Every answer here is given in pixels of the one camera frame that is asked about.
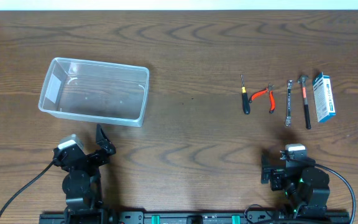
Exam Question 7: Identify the clear plastic container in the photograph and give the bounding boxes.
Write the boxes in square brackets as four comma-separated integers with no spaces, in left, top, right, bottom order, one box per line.
[38,57,150,127]

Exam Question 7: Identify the white blue cardboard box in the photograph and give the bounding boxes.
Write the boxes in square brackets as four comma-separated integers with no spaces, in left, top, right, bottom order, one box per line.
[313,72,336,123]

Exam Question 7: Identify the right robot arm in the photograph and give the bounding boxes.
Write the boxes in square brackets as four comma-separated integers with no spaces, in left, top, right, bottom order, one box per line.
[261,154,330,219]

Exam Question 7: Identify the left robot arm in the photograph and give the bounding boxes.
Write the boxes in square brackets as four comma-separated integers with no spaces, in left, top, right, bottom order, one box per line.
[52,124,116,211]

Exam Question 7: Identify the black yellow screwdriver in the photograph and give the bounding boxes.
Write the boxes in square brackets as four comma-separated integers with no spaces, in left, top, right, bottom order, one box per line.
[241,75,250,114]

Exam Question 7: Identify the small black orange hammer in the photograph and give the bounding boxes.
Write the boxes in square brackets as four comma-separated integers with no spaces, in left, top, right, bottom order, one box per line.
[298,75,311,129]

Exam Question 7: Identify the black right cable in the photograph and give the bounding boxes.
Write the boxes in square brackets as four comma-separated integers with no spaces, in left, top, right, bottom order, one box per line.
[280,151,357,224]

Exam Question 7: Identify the black cable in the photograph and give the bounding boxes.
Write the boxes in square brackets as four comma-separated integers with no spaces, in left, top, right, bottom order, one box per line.
[280,151,357,224]
[0,159,57,224]

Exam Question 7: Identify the silver ring wrench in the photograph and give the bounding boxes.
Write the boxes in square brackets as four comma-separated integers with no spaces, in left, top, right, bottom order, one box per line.
[285,80,293,127]

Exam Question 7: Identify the orange handled pliers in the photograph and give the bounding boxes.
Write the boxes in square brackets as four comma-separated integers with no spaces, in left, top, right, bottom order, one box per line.
[248,83,275,114]

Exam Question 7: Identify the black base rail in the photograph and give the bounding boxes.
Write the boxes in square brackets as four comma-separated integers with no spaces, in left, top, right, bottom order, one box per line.
[39,210,351,224]

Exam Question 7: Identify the black left cable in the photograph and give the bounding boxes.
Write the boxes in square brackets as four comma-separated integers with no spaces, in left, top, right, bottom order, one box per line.
[0,159,57,224]

